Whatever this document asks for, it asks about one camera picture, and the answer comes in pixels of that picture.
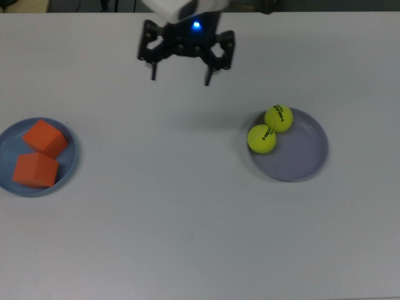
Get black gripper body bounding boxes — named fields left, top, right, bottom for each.
left=162, top=33, right=220, bottom=59

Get blue plate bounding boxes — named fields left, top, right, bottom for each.
left=0, top=117, right=81, bottom=198

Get orange foam cube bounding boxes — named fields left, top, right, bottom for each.
left=12, top=152, right=60, bottom=189
left=22, top=119, right=69, bottom=159

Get purple plate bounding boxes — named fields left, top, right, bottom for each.
left=247, top=106, right=331, bottom=183

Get yellow tennis ball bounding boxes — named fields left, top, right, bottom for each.
left=247, top=124, right=278, bottom=154
left=264, top=105, right=294, bottom=133

